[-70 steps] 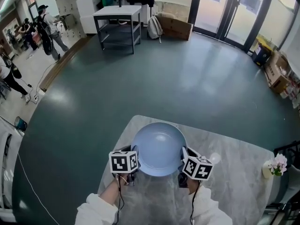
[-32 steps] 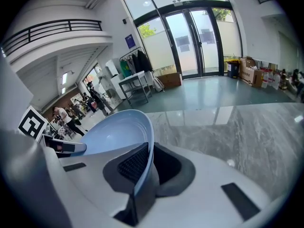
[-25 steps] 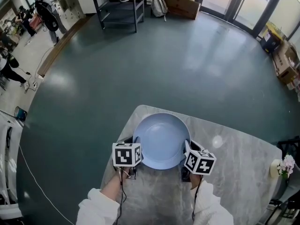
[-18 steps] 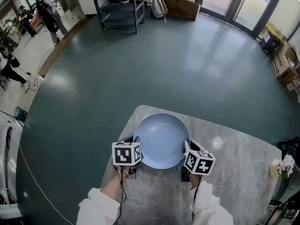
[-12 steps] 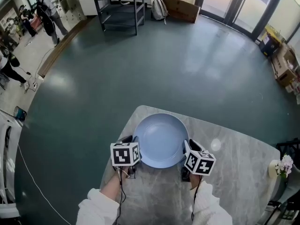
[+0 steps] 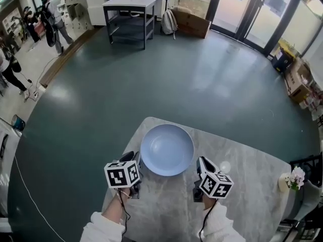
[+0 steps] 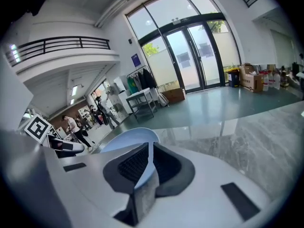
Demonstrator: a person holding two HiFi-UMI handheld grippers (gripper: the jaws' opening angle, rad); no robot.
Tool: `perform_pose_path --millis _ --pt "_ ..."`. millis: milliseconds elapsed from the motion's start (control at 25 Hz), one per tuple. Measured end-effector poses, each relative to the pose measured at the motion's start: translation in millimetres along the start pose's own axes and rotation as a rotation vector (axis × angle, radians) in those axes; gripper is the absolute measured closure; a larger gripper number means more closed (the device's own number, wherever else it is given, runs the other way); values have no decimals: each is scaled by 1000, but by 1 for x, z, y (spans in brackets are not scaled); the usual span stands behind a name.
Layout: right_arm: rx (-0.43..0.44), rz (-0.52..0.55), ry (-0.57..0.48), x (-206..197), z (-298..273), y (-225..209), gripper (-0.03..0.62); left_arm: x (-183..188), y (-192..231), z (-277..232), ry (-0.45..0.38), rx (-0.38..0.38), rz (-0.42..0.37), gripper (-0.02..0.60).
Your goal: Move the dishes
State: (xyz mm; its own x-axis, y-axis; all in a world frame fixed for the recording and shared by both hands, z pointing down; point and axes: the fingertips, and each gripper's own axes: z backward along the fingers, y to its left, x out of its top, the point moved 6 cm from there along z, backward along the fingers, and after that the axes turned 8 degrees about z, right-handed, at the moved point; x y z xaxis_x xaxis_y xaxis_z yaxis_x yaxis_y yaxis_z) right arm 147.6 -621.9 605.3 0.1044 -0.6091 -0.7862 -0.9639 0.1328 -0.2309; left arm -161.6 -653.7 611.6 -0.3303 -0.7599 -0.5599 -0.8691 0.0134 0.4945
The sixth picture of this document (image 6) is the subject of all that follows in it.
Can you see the grey chair with black legs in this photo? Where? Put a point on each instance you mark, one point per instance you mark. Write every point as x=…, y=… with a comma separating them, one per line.
x=302, y=203

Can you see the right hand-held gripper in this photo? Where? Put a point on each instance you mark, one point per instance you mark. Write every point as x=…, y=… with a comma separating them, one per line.
x=217, y=185

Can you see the light grey backpack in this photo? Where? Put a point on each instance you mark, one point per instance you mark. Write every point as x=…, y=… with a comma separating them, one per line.
x=168, y=21

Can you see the teal bucket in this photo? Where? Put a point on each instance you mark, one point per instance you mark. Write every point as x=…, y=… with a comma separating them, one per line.
x=18, y=123

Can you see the light blue round plate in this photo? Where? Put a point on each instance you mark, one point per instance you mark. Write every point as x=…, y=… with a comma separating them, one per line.
x=166, y=150

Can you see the person's left forearm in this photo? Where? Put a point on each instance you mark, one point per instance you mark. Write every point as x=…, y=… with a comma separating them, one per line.
x=113, y=212

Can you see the large brown cardboard box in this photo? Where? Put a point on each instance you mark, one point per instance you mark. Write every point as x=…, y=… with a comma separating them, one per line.
x=191, y=23

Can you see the pink flowers in white pot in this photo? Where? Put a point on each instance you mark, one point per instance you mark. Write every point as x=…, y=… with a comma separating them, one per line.
x=283, y=183

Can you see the beige metal lockers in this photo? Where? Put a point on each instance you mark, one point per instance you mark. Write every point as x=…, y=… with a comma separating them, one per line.
x=78, y=16

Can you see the person's left hand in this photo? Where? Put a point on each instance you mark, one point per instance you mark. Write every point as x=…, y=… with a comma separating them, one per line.
x=125, y=193

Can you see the black framed glass door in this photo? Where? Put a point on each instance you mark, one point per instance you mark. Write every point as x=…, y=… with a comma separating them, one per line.
x=255, y=14

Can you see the grey table with white top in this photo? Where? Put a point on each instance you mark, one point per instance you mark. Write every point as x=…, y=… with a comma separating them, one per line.
x=128, y=1

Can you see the grey marble dining table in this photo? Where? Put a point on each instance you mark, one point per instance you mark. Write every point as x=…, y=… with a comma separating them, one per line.
x=171, y=205

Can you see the black bin with yellow lid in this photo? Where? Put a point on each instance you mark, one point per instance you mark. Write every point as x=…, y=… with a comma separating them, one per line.
x=282, y=62

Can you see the white shelf unit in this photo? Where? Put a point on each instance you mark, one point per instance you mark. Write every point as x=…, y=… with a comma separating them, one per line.
x=7, y=160

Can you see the person's right forearm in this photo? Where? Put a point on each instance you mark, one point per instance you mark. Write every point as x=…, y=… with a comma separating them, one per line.
x=219, y=223

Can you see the open printed cardboard box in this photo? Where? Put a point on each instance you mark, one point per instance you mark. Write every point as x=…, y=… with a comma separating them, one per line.
x=296, y=84

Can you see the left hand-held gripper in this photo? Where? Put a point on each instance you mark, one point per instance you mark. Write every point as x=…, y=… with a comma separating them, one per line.
x=121, y=175

